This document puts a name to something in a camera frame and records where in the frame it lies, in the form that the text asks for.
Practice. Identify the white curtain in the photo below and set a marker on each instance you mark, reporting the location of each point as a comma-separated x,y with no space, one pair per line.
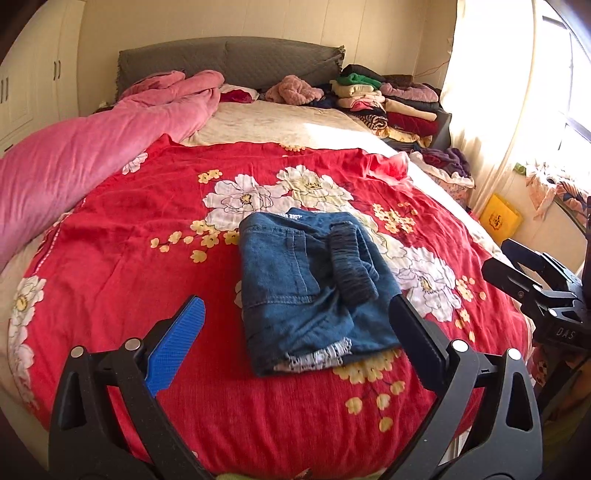
489,92

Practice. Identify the stack of folded clothes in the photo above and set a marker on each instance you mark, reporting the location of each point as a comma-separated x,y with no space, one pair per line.
397,106

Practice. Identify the dark red cloth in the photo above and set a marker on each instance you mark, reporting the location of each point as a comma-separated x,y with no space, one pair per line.
238,95

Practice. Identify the yellow bag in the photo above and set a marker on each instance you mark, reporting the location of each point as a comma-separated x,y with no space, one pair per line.
501,217

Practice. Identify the pink quilt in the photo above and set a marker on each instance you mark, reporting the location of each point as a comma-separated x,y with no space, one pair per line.
69,161

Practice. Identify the pale floral cloth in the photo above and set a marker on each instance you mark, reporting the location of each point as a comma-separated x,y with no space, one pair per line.
549,184

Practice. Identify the blue denim pants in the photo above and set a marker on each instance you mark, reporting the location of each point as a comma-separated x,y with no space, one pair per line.
286,277

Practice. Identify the red floral blanket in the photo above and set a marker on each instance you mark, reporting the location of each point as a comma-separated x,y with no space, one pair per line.
138,230

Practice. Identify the cream wardrobe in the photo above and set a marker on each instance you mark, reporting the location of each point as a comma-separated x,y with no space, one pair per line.
27,69

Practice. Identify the beige bed sheet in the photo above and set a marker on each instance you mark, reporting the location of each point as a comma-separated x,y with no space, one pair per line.
277,124

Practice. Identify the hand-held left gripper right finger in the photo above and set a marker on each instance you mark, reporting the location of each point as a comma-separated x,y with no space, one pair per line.
415,341

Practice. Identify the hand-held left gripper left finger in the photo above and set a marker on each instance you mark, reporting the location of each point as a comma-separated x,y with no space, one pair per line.
178,339

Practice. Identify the purple cloth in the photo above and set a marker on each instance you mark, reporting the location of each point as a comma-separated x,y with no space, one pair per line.
448,161

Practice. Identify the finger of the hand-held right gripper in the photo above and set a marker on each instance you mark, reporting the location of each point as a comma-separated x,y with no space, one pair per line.
508,277
524,254

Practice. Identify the window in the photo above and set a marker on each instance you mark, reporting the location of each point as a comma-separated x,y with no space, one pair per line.
579,92

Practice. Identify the grey padded headboard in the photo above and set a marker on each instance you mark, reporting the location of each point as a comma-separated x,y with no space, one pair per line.
231,60

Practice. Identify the pink fuzzy cloth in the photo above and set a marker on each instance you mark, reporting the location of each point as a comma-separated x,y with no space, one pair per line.
293,90

